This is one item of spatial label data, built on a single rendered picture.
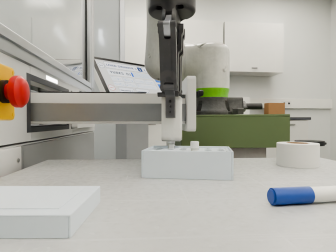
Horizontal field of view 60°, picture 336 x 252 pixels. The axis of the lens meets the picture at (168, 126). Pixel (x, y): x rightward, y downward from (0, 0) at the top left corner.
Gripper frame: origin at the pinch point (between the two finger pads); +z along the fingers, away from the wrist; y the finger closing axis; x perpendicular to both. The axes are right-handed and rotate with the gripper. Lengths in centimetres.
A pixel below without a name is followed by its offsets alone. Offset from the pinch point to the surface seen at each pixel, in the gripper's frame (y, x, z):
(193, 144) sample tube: -4.4, -3.6, 3.7
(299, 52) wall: 442, -150, -110
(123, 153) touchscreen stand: 116, 43, 19
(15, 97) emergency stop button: -13.8, 17.2, -2.5
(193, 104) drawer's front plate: 11.1, -2.8, -2.9
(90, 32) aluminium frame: 65, 41, -35
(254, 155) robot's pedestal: 46, -20, 11
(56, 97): 7.5, 23.7, -4.3
